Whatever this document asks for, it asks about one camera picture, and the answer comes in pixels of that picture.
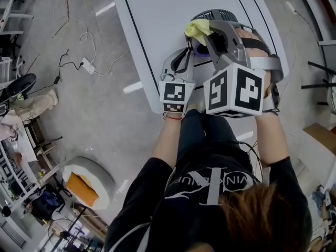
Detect orange cardboard envelope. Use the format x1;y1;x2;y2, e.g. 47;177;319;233
65;172;100;208

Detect person's black printed t-shirt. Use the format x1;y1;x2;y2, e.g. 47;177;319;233
104;148;313;252

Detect person's right hand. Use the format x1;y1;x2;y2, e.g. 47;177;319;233
235;26;274;99

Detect person's black trousers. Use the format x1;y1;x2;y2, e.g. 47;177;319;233
177;109;241;157

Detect person's left forearm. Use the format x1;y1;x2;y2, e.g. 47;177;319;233
151;111;185;169

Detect yellow cleaning cloth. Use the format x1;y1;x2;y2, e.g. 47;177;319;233
184;19;215;47

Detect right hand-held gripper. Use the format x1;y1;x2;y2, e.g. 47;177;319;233
203;20;284;119

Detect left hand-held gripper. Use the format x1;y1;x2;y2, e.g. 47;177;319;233
158;48;197;114

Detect grey round fan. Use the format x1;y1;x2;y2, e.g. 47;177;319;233
189;8;239;59

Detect white power strip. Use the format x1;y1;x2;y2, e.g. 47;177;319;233
80;57;97;75
283;0;298;13

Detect brown cardboard box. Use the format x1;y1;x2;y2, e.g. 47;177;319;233
303;122;336;165

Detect black blue bag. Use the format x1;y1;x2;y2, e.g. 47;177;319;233
30;184;66;222

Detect person's left light shoe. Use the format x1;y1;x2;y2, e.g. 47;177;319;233
186;101;206;114

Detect cluttered white workbench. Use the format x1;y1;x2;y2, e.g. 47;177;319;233
0;124;64;220

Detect white metal frame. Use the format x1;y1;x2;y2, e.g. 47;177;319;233
0;0;35;36

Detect black oval shell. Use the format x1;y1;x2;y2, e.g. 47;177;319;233
0;72;37;103

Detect black metal stand base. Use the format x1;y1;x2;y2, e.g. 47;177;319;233
300;60;336;107

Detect person's right forearm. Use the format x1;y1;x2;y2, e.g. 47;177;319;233
252;113;290;167

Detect white metal shelving rack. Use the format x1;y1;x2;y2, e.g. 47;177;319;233
295;0;336;42

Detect black tripod stand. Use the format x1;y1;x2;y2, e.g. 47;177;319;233
47;207;89;252

